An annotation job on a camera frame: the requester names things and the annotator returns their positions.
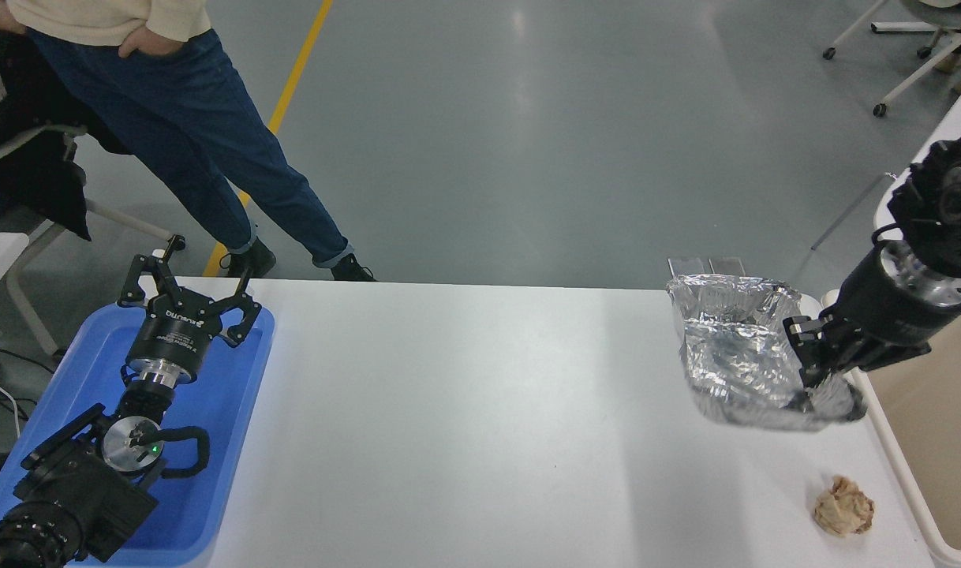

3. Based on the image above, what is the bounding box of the silver foil tray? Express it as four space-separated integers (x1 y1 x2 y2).
667 273 869 433

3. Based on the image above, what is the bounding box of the white wheeled chair base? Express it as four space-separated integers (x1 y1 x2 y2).
821 0 961 119

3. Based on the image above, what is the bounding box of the black jacket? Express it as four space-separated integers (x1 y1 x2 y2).
0 14 132 241

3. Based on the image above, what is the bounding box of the blue plastic tray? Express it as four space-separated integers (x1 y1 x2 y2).
0 302 276 567

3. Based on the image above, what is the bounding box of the white round table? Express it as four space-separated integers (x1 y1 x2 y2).
810 66 961 278

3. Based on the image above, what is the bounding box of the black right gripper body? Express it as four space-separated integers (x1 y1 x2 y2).
831 245 961 371

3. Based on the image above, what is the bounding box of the black floor cable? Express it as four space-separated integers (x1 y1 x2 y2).
0 343 57 423

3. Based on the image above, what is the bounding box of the crumpled tan paper ball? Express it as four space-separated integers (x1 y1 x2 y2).
813 475 876 538

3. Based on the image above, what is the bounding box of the large pale bin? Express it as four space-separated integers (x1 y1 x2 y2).
821 288 961 568

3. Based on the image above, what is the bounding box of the white frame chair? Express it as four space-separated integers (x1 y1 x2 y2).
0 121 175 357

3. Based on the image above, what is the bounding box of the person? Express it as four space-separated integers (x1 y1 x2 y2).
0 0 377 282

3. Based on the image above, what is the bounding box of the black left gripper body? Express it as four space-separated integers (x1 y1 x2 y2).
125 287 227 385

